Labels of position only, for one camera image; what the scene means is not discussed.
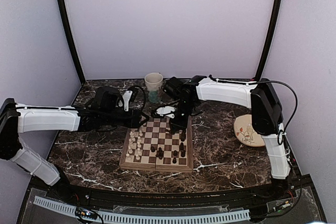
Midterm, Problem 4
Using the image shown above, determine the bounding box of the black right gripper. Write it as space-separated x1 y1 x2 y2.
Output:
169 99 196 132

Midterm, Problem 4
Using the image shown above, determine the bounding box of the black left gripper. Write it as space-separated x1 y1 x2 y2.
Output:
100 108 149 129

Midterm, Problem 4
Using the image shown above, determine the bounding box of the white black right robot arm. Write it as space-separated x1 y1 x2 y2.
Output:
164 76 290 200

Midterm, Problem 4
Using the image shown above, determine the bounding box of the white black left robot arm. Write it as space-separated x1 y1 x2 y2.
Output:
1 98 149 201

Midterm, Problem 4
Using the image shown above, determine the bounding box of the wooden chess board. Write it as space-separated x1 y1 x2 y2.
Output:
119 118 194 173

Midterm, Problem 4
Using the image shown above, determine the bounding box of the white chess pieces row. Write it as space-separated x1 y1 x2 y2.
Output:
125 126 145 162

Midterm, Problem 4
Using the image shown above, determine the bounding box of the ceramic coral pattern mug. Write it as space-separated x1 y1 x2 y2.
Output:
144 72 163 103

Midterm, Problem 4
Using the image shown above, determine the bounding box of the ceramic bird pattern plate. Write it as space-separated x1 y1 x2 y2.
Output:
234 114 265 147

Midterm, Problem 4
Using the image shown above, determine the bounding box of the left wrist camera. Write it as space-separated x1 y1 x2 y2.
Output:
92 86 121 111

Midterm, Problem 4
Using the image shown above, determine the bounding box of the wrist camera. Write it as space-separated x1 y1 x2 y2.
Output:
92 86 121 111
163 77 184 99

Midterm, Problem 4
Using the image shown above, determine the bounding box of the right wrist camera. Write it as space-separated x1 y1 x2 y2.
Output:
163 77 184 99

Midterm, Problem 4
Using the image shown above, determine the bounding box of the white slotted cable duct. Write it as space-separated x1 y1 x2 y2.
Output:
33 196 250 223

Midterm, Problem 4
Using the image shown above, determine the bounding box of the black corner frame post left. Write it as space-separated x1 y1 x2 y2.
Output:
57 0 86 85

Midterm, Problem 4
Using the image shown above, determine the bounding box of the black corner frame post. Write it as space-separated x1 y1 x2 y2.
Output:
254 0 281 81
57 0 86 85

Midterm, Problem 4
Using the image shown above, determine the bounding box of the black front rail base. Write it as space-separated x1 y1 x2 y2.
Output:
31 170 314 212

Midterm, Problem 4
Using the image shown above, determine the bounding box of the black corner frame post right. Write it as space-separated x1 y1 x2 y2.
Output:
254 0 281 81

